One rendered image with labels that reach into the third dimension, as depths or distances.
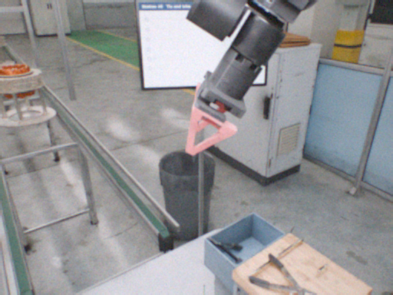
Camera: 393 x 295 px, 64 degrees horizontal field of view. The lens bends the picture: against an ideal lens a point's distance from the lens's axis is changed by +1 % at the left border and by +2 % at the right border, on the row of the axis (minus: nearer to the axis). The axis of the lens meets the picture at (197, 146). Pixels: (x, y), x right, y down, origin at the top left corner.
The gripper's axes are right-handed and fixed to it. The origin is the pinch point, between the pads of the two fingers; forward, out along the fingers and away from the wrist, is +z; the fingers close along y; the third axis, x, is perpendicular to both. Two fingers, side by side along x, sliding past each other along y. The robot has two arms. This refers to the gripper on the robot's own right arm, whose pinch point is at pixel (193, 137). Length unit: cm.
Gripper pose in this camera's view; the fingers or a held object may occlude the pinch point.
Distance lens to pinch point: 49.5
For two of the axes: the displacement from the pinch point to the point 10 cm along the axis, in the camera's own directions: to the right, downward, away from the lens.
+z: -5.1, 7.6, 4.1
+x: 8.6, 4.8, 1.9
